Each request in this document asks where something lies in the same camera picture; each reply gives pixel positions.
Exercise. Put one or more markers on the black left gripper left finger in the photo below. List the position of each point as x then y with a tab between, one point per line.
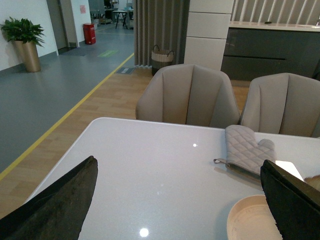
58	212

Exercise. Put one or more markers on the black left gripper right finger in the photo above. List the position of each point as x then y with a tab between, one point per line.
294	204

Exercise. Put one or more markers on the toast bread slice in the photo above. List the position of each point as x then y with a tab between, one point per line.
313	181

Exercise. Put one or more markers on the beige round plate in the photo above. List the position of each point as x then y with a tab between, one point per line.
251	219

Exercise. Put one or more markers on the grey quilted oven mitt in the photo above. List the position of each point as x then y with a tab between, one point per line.
244	154

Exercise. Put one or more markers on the beige chair right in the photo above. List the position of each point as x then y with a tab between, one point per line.
283	103

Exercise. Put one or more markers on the beige chair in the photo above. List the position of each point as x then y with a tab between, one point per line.
283	103
189	94

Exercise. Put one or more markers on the beige chair left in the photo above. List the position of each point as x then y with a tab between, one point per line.
189	94

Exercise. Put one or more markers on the grey kitchen counter cabinet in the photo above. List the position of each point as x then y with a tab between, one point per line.
258	49

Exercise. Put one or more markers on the green potted plant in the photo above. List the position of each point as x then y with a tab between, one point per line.
26	36

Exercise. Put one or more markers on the red cabinet box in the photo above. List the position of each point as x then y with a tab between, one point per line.
89	33

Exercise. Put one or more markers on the woven laundry basket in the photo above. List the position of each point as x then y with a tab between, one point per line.
160	58

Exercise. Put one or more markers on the distant table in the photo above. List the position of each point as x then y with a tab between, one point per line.
124	17

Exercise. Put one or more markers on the grey pleated curtain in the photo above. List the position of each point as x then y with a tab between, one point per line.
159	22

